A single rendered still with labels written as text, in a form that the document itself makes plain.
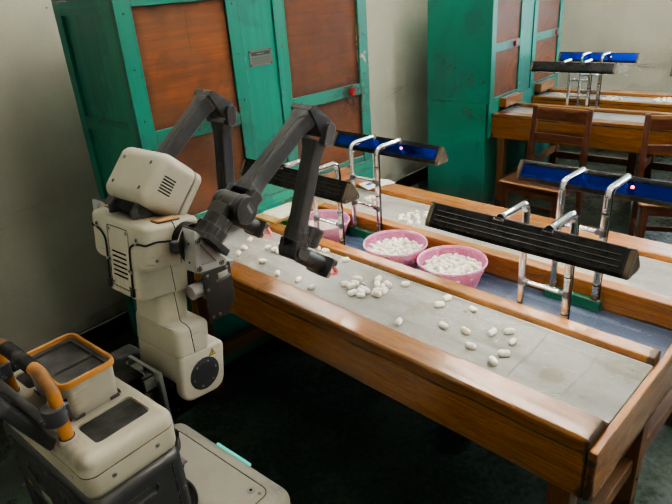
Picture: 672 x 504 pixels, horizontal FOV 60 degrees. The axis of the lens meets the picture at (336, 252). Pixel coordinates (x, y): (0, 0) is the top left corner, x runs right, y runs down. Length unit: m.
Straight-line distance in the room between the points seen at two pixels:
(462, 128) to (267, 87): 2.41
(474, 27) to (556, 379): 3.42
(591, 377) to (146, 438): 1.18
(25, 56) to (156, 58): 0.83
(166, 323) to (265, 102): 1.38
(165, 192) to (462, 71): 3.54
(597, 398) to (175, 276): 1.17
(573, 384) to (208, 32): 1.91
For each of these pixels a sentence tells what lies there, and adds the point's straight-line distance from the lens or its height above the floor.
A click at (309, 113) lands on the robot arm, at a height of 1.43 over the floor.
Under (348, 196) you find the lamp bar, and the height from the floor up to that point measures 1.06.
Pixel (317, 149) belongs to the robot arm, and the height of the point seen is 1.31.
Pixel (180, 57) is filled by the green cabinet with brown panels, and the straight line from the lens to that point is 2.56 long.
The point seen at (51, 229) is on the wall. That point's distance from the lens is 3.28.
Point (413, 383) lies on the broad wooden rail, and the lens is 1.77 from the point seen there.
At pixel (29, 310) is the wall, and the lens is 3.35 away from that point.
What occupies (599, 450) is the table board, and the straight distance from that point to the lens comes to 1.56.
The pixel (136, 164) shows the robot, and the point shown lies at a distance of 1.65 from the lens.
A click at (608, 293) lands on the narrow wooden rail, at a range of 2.20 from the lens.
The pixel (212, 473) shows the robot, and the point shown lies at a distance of 2.17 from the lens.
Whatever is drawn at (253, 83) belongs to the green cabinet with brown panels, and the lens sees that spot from 2.77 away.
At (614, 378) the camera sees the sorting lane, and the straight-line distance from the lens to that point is 1.79.
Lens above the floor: 1.76
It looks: 25 degrees down
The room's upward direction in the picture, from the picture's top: 4 degrees counter-clockwise
